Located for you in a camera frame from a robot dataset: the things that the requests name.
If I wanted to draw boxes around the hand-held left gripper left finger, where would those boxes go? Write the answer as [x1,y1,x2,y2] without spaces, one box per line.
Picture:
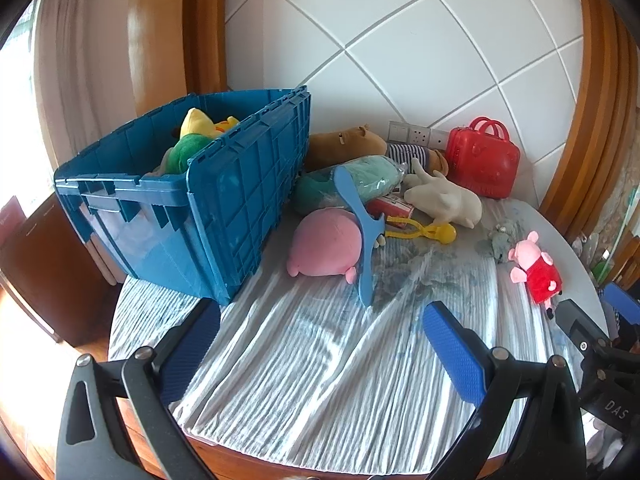
[56,297,222,480]

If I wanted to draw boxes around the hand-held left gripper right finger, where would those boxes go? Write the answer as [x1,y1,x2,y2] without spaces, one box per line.
[422,301,587,480]

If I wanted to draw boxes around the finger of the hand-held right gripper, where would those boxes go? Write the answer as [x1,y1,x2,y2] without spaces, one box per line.
[555,299,612,358]
[602,282,640,321]

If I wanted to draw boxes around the pink pig plush red dress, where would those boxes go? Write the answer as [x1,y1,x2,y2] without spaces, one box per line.
[508,231,563,311]

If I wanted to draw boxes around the small grey plush toy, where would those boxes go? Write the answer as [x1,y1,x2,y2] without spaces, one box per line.
[487,220,521,261]

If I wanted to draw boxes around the yellow plastic clamp toy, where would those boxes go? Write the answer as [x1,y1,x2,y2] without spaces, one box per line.
[382,216,457,245]

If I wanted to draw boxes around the blue plastic paddle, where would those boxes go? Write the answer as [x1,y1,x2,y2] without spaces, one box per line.
[332,166,387,307]

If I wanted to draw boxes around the blue plastic crate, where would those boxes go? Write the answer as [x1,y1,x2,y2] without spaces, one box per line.
[54,86,312,307]

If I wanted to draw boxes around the round wooden desktop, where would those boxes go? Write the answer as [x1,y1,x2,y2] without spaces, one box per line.
[107,195,611,478]

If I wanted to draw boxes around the green plastic bottle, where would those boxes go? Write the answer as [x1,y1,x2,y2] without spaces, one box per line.
[592,250,613,281]

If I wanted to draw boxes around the white plush rabbit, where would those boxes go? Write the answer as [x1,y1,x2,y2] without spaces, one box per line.
[402,157,483,228]

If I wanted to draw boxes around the red and white carton box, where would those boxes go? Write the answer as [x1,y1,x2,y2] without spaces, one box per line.
[367,196,416,220]

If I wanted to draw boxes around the brown wooden cabinet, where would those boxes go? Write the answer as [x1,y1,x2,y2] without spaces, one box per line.
[0,192,121,348]

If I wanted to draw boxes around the pink plush toy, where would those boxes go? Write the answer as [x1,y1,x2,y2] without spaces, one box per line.
[286,208,365,284]

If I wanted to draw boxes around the green plush toy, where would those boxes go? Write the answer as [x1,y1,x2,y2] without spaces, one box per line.
[160,134,221,175]

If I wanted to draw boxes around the red toy suitcase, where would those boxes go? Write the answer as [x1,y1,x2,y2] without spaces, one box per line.
[445,116,521,198]

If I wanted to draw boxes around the yellow plush toy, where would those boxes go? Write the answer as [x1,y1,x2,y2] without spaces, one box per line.
[180,108,241,140]

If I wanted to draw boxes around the brown capybara plush striped shirt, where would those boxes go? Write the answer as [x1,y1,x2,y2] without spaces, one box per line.
[305,124,449,177]

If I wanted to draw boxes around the white curtain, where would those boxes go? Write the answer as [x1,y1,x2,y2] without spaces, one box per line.
[32,0,146,161]

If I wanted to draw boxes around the wooden door frame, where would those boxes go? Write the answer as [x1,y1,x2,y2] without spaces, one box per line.
[540,0,640,241]
[127,0,228,116]

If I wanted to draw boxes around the white wall socket panel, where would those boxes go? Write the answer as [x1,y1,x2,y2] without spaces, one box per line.
[387,121,449,145]

